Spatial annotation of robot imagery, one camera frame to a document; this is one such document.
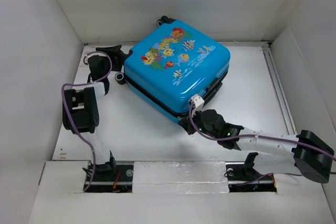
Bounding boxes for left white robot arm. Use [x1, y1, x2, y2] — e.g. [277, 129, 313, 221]
[61, 45, 129, 180]

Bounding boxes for blue hard-shell suitcase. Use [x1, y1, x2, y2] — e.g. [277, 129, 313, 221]
[115, 16, 230, 123]

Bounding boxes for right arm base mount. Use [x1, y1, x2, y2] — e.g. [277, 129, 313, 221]
[224, 152, 277, 193]

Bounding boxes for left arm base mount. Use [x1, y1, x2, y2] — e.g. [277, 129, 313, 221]
[83, 162, 134, 193]

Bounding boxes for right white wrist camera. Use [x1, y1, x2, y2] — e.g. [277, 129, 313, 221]
[189, 94, 205, 116]

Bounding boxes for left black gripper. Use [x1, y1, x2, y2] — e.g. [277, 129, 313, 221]
[96, 46, 123, 78]

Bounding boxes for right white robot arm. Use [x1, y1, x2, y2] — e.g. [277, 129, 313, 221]
[178, 109, 335, 184]

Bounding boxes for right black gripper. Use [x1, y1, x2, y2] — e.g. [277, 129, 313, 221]
[177, 108, 219, 140]

